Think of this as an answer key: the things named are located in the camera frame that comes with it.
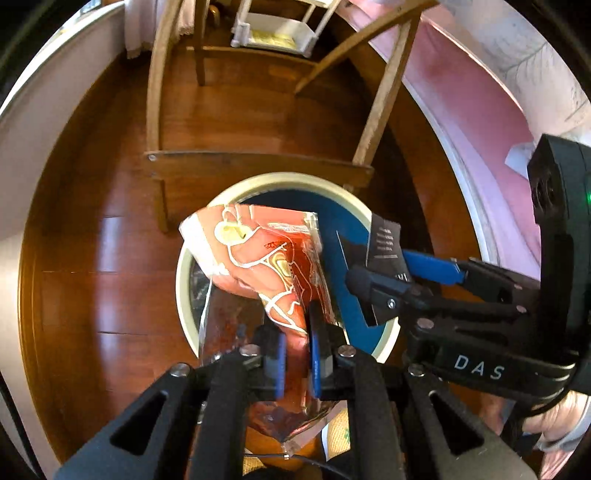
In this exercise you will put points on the white paper tag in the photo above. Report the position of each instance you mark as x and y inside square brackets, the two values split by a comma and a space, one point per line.
[519, 157]

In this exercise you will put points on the cream curtain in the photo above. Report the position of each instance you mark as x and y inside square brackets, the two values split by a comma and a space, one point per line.
[138, 27]

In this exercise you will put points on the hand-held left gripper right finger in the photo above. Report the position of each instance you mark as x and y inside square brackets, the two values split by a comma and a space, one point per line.
[315, 369]

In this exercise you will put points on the black paper wrapper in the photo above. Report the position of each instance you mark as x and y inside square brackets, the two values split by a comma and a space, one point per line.
[385, 240]

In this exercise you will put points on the orange foil snack bag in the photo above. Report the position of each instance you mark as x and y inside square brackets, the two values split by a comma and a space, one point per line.
[258, 258]

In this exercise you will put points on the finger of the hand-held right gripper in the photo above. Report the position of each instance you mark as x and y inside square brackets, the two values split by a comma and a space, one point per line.
[378, 288]
[431, 267]

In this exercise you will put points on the person's right forearm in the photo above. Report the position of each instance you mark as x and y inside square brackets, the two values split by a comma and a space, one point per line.
[561, 441]

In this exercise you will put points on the white plastic rack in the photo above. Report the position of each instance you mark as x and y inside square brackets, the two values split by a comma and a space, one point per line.
[270, 39]

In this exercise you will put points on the pink bed blanket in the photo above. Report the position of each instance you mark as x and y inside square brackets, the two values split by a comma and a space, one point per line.
[471, 106]

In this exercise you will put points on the orange object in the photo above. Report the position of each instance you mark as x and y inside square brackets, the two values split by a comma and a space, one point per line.
[265, 445]

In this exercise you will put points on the wooden chair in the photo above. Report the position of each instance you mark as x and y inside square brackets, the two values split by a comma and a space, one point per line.
[258, 168]

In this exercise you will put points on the person's right hand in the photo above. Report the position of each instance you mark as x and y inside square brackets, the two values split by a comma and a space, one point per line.
[554, 410]

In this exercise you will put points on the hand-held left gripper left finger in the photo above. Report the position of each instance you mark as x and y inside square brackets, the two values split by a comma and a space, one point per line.
[277, 367]

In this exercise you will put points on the white rimmed trash bin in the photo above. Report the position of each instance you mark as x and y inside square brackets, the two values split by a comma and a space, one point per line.
[334, 217]

